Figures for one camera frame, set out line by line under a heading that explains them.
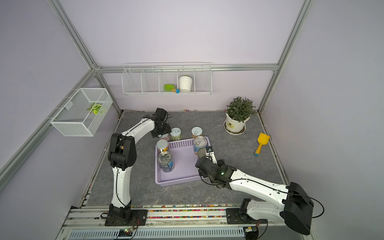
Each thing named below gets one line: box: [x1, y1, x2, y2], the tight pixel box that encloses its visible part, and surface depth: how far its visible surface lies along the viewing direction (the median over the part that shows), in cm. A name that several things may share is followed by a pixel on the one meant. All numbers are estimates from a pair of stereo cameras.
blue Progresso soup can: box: [157, 151, 175, 173], surface depth 85 cm
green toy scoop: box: [163, 84, 181, 94], surface depth 101 cm
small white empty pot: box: [178, 75, 193, 93], surface depth 95 cm
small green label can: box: [170, 127, 183, 141], surface depth 103 cm
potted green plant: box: [223, 97, 256, 136], surface depth 98 cm
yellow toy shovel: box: [254, 132, 270, 157], surface depth 104 cm
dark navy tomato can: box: [197, 147, 207, 158], surface depth 87 cm
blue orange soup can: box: [193, 136, 208, 155], surface depth 91 cm
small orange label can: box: [191, 126, 203, 139], surface depth 104 cm
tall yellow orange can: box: [156, 139, 169, 152], surface depth 87 cm
